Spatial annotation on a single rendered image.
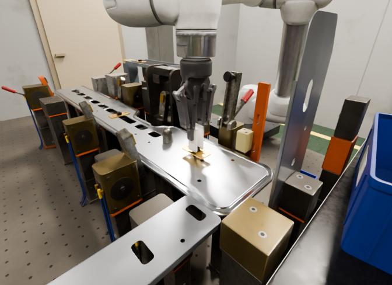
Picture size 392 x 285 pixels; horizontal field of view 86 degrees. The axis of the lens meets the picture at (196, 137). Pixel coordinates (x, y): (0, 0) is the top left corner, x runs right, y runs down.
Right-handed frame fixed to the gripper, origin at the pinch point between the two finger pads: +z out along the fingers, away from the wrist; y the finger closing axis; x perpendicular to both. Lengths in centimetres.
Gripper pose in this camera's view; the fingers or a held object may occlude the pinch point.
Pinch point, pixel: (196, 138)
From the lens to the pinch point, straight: 57.4
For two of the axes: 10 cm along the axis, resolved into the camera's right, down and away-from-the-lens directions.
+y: -7.2, 3.1, -6.2
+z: 0.0, 9.0, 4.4
